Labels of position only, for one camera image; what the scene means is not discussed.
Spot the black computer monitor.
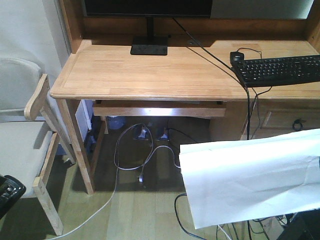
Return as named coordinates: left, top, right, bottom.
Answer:
left=82, top=0, right=213, bottom=56

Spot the black monitor cable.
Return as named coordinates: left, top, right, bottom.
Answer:
left=172, top=17, right=251, bottom=141

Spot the wooden chair with cushion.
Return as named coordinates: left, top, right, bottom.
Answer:
left=0, top=56, right=74, bottom=236

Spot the white paper sheet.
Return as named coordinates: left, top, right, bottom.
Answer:
left=179, top=129, right=320, bottom=229

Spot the black keyboard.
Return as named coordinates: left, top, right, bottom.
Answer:
left=230, top=55, right=320, bottom=88

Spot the grey floor cable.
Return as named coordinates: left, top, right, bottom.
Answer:
left=42, top=122, right=181, bottom=240

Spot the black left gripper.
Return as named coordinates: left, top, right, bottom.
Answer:
left=0, top=175, right=26, bottom=219

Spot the wooden desk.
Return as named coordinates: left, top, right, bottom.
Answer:
left=50, top=0, right=320, bottom=194

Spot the black computer mouse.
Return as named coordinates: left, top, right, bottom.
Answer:
left=229, top=51, right=245, bottom=63

